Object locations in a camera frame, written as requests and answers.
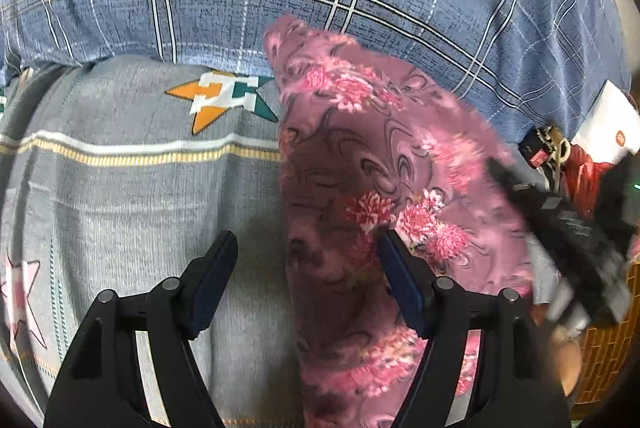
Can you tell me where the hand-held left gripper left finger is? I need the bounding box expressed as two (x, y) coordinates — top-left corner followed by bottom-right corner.
(42, 230), (239, 428)

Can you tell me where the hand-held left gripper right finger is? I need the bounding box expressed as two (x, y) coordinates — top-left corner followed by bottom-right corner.
(377, 229), (573, 428)

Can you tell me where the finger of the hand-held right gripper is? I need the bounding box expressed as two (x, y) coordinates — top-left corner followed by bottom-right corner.
(487, 157), (540, 219)

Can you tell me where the pink floral garment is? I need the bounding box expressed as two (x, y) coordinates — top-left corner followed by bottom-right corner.
(262, 15), (538, 428)

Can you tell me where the person's right hand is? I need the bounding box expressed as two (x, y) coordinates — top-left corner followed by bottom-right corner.
(551, 327), (585, 396)

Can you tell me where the red bag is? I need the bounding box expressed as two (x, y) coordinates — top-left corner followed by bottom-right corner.
(560, 143), (621, 201)

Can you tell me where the white paper box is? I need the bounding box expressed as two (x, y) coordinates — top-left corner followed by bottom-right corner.
(570, 80), (640, 169)

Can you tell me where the grey printed bed sheet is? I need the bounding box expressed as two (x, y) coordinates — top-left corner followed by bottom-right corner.
(0, 58), (311, 428)

